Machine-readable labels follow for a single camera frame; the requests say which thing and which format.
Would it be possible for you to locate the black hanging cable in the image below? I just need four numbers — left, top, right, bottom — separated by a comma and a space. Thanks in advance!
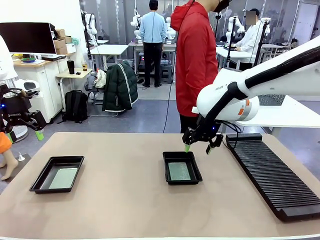
162, 44, 179, 134

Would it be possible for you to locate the black slotted board rack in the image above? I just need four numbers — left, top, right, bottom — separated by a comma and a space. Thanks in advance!
225, 133, 320, 223

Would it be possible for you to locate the grey mesh basket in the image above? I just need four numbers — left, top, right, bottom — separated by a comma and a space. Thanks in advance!
258, 94, 286, 107

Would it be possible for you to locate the dark green jacket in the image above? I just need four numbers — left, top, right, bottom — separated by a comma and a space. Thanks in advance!
101, 61, 139, 113

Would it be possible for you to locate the small wooden side table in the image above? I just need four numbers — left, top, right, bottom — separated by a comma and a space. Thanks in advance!
55, 67, 93, 111

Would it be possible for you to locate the black tumbler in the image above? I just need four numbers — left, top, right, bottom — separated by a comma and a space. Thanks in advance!
66, 59, 76, 75

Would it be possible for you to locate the white cabinet desk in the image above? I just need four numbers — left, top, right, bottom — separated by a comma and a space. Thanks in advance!
13, 57, 68, 124

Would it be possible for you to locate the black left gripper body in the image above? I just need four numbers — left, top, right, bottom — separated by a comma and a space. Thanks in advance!
0, 84, 33, 133

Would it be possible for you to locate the black computer monitor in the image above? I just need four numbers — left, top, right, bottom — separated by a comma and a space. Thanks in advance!
0, 22, 57, 56

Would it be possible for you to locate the black backpack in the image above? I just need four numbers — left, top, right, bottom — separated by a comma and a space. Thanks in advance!
57, 89, 89, 124

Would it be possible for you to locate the white side table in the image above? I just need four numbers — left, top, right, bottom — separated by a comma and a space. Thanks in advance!
216, 96, 320, 138

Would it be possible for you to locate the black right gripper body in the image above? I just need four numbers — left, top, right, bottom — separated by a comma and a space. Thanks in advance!
186, 121, 223, 144

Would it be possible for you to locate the mannequin leg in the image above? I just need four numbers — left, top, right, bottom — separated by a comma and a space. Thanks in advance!
0, 151, 20, 181

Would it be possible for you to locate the black tripod stand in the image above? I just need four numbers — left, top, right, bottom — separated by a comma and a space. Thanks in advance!
225, 15, 239, 69
253, 18, 271, 68

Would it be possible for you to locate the orange cloth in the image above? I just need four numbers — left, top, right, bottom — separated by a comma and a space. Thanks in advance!
0, 131, 13, 154

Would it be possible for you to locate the white air purifier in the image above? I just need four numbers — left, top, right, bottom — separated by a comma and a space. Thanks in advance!
10, 124, 29, 144

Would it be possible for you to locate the white cloth bag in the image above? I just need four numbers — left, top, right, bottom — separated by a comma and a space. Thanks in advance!
93, 69, 108, 90

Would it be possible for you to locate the white background table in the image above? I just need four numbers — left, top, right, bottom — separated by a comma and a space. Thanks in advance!
89, 44, 130, 71

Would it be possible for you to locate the black right arm cable sleeve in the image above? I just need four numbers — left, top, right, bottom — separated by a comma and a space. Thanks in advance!
198, 46, 320, 132

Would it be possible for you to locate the person in red jacket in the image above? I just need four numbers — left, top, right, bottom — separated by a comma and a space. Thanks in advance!
170, 0, 232, 134

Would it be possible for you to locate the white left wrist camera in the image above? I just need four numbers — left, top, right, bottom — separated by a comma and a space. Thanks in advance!
13, 79, 41, 98

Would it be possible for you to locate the person in light blue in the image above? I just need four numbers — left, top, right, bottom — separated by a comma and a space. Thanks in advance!
138, 0, 168, 88

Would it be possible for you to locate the person in white top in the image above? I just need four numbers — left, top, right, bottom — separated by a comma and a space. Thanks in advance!
233, 8, 266, 71

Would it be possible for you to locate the black ESD tray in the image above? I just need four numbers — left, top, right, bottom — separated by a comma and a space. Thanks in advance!
29, 155, 85, 195
162, 151, 203, 186

